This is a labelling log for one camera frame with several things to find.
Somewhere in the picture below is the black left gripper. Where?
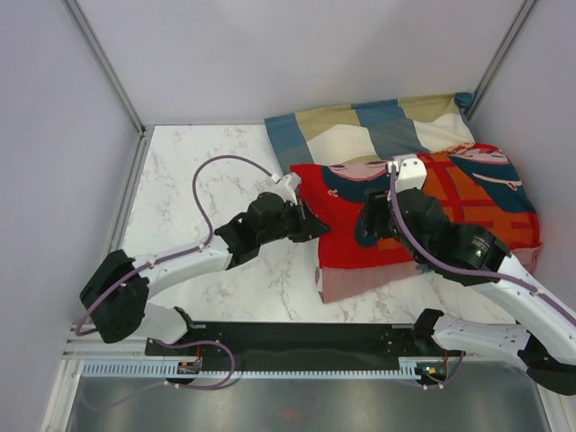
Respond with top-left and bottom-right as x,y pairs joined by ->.
258,198 -> 330,246

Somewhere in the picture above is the red patterned pillowcase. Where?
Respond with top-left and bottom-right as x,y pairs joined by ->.
292,143 -> 542,303

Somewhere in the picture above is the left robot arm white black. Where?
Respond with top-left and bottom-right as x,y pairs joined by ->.
79,193 -> 330,355

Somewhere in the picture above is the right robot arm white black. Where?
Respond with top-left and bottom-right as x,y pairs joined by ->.
359,188 -> 575,396

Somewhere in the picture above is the blue beige checkered pillow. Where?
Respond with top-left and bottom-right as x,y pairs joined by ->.
265,93 -> 474,172

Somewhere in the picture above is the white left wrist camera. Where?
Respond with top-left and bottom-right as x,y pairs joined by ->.
270,173 -> 301,204

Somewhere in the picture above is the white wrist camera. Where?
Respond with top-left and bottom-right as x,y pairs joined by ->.
270,173 -> 301,204
386,154 -> 428,193

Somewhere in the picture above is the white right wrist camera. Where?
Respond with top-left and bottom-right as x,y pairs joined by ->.
386,154 -> 428,193

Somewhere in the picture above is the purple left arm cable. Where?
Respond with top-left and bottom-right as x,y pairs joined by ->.
74,155 -> 278,338

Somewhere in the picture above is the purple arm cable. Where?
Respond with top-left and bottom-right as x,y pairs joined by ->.
74,155 -> 278,338
387,164 -> 576,329

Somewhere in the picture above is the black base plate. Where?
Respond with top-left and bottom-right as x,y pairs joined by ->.
143,319 -> 464,374

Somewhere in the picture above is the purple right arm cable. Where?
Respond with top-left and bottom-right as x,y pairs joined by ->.
387,164 -> 576,329

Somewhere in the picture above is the right aluminium frame post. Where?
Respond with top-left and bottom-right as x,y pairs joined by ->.
465,0 -> 540,121

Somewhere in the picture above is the aluminium frame post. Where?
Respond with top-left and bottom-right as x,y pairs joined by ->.
465,0 -> 540,121
61,0 -> 146,138

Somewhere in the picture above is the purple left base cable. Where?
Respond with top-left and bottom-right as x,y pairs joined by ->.
80,341 -> 238,413

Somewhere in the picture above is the aluminium front rail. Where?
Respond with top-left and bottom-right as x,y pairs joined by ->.
63,328 -> 148,360

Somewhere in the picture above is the white slotted cable duct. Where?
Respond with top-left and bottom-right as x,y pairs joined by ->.
78,357 -> 464,380

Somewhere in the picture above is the left aluminium frame post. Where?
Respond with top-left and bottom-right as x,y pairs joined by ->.
61,0 -> 146,138

